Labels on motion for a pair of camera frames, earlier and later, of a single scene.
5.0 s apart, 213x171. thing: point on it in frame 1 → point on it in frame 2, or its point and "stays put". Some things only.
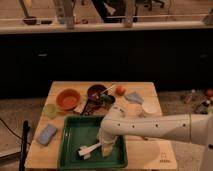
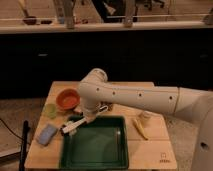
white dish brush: (87, 151) → (78, 119)
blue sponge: (46, 135) stays put
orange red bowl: (68, 99) stays put
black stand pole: (25, 142) stays put
